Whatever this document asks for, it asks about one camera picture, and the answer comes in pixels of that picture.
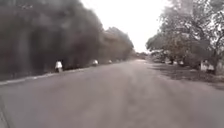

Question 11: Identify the white roadside marker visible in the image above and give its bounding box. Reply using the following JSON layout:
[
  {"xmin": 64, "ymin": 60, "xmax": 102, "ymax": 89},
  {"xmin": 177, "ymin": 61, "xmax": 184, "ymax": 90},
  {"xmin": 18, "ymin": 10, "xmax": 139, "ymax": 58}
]
[
  {"xmin": 200, "ymin": 60, "xmax": 215, "ymax": 72},
  {"xmin": 54, "ymin": 60, "xmax": 64, "ymax": 74},
  {"xmin": 91, "ymin": 59, "xmax": 100, "ymax": 67}
]

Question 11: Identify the grey asphalt road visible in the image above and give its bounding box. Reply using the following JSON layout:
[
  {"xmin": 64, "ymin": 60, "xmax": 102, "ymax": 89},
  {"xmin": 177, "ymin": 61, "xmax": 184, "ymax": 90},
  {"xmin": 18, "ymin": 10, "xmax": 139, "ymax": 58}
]
[{"xmin": 0, "ymin": 59, "xmax": 224, "ymax": 128}]

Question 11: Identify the dense dark row of trees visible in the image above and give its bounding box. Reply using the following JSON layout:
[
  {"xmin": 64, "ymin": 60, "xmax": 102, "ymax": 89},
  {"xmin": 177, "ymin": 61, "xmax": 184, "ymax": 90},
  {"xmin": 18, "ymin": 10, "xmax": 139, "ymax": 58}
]
[{"xmin": 0, "ymin": 0, "xmax": 136, "ymax": 78}]

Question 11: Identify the dirt verge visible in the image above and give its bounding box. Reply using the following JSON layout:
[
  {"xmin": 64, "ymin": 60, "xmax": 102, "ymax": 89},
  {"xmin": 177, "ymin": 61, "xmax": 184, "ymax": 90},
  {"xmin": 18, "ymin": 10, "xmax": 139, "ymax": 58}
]
[{"xmin": 146, "ymin": 59, "xmax": 224, "ymax": 91}]

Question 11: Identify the row of leafy trees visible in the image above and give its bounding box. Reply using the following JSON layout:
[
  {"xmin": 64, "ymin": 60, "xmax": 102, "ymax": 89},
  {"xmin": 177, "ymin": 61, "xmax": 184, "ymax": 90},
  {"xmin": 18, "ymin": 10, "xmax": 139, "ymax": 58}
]
[{"xmin": 145, "ymin": 0, "xmax": 224, "ymax": 75}]

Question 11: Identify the pale kerb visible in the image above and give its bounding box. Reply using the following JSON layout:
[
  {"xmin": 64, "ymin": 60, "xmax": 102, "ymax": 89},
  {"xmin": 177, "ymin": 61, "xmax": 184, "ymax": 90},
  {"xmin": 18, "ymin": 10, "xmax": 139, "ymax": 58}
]
[{"xmin": 0, "ymin": 66, "xmax": 93, "ymax": 87}]

